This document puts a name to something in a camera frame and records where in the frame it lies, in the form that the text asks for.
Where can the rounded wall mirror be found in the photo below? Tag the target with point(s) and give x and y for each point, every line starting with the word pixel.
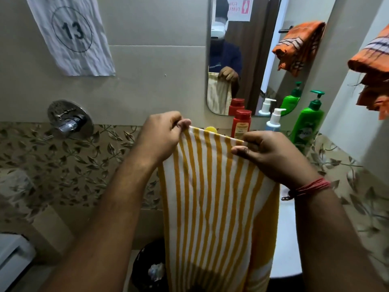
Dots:
pixel 304 15

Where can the black waste bin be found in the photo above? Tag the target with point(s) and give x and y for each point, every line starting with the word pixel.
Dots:
pixel 146 264

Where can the white toilet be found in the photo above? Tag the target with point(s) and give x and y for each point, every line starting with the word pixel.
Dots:
pixel 13 258

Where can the white wash basin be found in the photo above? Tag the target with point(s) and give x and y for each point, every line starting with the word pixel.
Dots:
pixel 285 240

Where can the green pump bottle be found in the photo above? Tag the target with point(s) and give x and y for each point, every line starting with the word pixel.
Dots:
pixel 307 127

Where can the blue white pump bottle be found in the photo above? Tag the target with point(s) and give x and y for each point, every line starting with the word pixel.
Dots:
pixel 274 121

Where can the chrome wall valve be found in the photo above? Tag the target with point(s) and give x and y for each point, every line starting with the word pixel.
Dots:
pixel 68 120

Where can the white crumpled paper sign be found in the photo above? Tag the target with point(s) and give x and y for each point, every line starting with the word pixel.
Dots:
pixel 73 36

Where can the person's right hand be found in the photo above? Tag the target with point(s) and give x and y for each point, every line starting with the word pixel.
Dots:
pixel 276 158

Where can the person's right forearm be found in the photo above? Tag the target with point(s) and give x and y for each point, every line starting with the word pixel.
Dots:
pixel 334 246

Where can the yellow striped towel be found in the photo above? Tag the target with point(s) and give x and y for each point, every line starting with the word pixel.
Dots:
pixel 212 209

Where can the orange plaid towel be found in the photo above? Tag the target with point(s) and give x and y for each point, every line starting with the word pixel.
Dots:
pixel 372 72

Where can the red bottle with yellow label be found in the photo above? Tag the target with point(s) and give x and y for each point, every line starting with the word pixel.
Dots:
pixel 241 124

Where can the yellow silicone squeeze bottle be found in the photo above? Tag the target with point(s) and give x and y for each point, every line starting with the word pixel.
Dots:
pixel 210 129

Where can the person's left forearm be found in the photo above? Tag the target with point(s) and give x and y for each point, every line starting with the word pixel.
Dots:
pixel 103 234

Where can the person's left hand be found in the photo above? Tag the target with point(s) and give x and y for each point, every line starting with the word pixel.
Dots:
pixel 158 139

